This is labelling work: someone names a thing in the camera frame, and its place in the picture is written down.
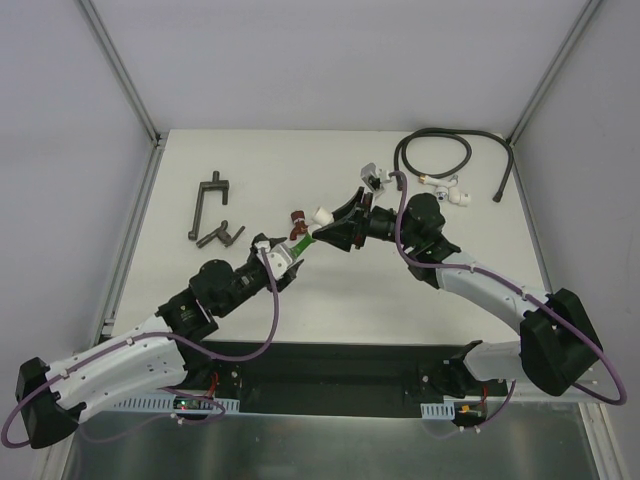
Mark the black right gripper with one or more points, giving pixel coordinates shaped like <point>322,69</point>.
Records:
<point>357,223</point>

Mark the white elbow pipe fitting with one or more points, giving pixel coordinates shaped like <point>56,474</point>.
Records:
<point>322,217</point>

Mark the green plastic faucet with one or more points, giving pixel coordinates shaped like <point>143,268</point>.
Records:
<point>298,248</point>

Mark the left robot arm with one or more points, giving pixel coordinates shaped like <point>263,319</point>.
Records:
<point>54,399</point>

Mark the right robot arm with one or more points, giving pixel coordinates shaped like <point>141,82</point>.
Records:
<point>556,342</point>

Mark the brown plastic faucet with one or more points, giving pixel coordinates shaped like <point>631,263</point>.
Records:
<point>299,225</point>

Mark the grey metal faucet fixture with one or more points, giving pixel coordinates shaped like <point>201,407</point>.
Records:
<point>222,234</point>

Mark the white faucet with blue cap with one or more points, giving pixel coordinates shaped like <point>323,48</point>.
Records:
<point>447,189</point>

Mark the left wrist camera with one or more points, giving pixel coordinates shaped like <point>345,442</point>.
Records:
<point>277,257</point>

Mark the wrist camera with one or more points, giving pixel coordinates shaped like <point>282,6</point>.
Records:
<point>375,178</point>
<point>277,257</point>

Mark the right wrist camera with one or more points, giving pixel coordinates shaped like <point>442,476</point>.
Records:
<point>375,178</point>

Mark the aluminium frame rail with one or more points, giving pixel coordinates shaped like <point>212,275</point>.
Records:
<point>119,371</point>

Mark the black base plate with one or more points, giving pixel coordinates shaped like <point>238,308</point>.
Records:
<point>346,380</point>

